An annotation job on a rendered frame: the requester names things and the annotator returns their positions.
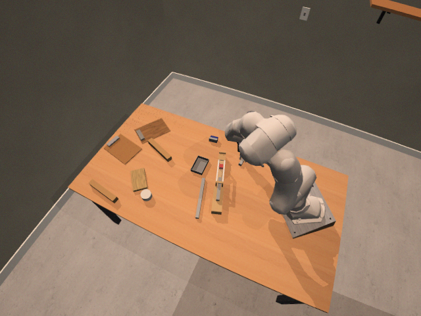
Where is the grey cylinder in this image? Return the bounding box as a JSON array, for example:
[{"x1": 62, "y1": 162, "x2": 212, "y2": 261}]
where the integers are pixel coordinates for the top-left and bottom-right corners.
[{"x1": 140, "y1": 189, "x2": 152, "y2": 201}]

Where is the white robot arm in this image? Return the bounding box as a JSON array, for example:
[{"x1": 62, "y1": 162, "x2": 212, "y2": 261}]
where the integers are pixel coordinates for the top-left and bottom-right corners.
[{"x1": 225, "y1": 111, "x2": 325, "y2": 224}]

